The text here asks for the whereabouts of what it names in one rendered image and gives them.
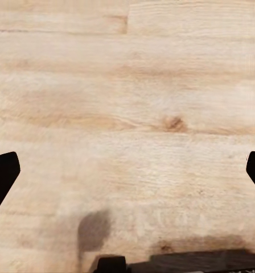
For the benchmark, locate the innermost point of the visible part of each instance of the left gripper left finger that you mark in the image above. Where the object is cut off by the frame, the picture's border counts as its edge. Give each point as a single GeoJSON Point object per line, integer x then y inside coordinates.
{"type": "Point", "coordinates": [9, 171]}

